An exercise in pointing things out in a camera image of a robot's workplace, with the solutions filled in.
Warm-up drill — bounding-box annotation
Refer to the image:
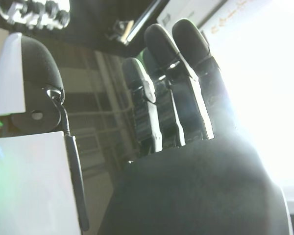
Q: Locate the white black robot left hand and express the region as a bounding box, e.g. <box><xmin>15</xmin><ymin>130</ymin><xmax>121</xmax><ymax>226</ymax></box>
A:
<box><xmin>0</xmin><ymin>19</ymin><xmax>294</xmax><ymax>235</ymax></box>

